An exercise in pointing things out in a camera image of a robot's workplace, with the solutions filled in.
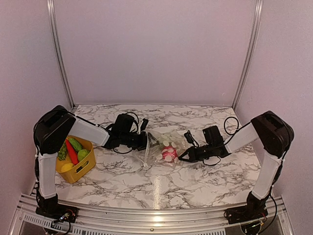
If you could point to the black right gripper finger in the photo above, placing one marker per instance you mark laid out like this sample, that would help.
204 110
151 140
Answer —
187 160
188 154

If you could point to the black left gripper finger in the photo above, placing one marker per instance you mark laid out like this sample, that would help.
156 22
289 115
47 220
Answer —
151 138
151 144

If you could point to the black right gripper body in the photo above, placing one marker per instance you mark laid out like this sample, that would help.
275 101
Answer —
199 156

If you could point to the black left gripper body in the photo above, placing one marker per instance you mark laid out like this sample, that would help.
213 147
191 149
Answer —
136 143

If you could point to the clear polka dot zip bag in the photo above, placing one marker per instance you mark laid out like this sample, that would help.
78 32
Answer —
153 156

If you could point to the fake green apple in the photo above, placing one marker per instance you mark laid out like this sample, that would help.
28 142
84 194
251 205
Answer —
165 139
82 154

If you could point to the fake green cucumber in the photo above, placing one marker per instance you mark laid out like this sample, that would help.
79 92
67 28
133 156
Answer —
75 144

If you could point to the fake orange carrot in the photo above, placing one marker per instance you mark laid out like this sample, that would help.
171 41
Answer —
72 153

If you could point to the fake green lettuce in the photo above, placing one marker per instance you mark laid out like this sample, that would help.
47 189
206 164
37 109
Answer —
62 152

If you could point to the fake yellow lemon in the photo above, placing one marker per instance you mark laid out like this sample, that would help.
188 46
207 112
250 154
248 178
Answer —
66 167

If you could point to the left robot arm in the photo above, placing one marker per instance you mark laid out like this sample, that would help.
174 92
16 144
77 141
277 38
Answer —
63 142

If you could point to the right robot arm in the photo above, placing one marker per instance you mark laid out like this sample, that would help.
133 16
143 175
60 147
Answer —
271 138

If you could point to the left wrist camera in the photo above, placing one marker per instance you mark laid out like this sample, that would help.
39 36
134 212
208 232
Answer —
142 125

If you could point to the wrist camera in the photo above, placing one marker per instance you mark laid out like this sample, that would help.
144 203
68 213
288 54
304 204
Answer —
190 139
142 125

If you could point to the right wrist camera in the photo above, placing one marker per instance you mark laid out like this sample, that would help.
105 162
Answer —
190 139

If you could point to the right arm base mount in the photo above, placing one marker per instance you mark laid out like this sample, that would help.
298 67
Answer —
243 214

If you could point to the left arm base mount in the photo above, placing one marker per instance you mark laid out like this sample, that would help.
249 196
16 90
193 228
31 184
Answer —
58 212

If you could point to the right aluminium frame post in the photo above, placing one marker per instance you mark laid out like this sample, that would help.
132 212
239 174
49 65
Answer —
250 51

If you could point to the aluminium frame post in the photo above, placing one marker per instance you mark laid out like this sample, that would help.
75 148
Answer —
250 51
58 51

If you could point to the left aluminium frame post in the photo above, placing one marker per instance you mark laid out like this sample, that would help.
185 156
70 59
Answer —
58 51

